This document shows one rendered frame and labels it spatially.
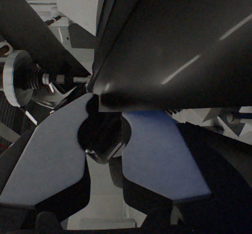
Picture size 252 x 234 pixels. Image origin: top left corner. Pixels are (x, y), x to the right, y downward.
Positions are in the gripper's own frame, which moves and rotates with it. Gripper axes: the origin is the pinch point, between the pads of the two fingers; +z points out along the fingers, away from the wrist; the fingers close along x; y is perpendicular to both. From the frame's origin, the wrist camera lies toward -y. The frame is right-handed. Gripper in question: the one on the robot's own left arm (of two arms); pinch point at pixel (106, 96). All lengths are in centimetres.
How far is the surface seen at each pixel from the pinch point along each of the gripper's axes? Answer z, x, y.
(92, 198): 677, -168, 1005
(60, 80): 11.2, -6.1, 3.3
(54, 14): 69, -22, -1
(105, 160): 9.6, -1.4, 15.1
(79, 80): 11.5, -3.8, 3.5
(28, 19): 25.9, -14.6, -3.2
